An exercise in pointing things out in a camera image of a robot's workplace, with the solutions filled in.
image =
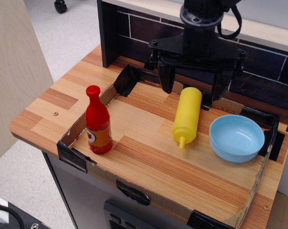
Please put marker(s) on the black equipment corner with cord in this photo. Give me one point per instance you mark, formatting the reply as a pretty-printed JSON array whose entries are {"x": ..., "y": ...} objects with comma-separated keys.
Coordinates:
[{"x": 12, "y": 217}]

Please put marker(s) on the red hot sauce bottle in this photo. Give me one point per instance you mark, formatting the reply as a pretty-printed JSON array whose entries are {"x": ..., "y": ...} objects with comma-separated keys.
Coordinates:
[{"x": 97, "y": 121}]

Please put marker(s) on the taped cardboard fence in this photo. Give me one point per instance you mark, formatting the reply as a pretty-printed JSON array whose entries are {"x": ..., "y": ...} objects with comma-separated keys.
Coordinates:
[{"x": 193, "y": 185}]

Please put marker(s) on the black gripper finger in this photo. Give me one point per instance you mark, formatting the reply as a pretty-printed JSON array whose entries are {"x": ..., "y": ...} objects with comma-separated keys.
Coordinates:
[
  {"x": 221, "y": 83},
  {"x": 167, "y": 76}
]

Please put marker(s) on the yellow mustard squeeze bottle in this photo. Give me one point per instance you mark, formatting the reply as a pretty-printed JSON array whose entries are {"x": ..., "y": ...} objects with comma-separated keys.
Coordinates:
[{"x": 187, "y": 116}]

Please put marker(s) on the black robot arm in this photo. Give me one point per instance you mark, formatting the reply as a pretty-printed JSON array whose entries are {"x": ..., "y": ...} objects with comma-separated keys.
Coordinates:
[{"x": 207, "y": 15}]

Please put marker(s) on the light wooden board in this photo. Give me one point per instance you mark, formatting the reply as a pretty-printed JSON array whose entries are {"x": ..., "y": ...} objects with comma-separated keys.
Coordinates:
[{"x": 24, "y": 74}]

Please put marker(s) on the black chair caster wheel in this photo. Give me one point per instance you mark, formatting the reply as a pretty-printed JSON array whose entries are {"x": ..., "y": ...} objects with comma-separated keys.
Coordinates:
[{"x": 60, "y": 6}]

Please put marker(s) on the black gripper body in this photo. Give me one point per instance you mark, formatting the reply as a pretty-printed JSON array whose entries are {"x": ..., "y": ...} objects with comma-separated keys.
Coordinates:
[{"x": 201, "y": 51}]

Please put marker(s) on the dark tile backsplash panel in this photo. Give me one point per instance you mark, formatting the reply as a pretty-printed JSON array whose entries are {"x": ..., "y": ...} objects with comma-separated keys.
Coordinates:
[{"x": 127, "y": 27}]

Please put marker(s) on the light blue bowl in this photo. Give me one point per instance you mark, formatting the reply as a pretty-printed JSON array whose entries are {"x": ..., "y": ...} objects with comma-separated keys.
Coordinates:
[{"x": 236, "y": 138}]

